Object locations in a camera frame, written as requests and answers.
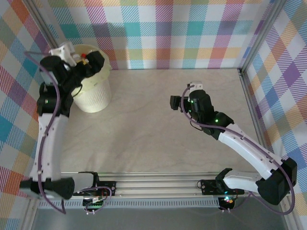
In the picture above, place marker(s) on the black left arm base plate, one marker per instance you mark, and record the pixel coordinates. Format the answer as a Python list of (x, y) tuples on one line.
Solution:
[(111, 188)]

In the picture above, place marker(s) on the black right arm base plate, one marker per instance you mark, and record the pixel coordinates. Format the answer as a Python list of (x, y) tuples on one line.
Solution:
[(207, 188)]

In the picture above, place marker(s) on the green terminal control board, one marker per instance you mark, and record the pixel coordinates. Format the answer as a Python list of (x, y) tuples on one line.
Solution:
[(94, 205)]

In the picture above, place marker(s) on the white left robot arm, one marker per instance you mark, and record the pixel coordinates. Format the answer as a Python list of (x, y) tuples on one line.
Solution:
[(54, 134)]

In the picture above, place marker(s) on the plaid backdrop cloth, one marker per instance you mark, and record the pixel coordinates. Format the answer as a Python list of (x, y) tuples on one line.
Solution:
[(168, 28), (14, 95), (287, 95)]

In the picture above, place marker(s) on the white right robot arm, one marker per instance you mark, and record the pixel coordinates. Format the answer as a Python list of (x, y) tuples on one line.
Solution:
[(242, 148)]

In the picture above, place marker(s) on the aluminium side rail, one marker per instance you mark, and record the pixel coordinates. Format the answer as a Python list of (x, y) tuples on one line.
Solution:
[(250, 95)]

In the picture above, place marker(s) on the aluminium base rail beams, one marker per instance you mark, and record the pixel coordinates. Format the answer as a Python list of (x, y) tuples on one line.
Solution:
[(156, 185)]

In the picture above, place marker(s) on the pale yellow waste basket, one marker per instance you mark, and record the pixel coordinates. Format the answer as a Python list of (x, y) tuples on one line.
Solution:
[(100, 76)]

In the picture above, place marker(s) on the black control board with lights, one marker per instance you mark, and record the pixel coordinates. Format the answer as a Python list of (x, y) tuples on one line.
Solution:
[(227, 202)]

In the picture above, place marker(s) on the aluminium frame leg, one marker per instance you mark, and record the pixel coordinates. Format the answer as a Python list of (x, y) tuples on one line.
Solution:
[(289, 215), (29, 215)]

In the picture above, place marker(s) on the cream ribbed waste bin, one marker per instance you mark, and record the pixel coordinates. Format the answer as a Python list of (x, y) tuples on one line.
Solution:
[(96, 100)]

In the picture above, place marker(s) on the aluminium frame post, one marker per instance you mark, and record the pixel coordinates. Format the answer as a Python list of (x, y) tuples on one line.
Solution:
[(260, 36), (43, 21)]

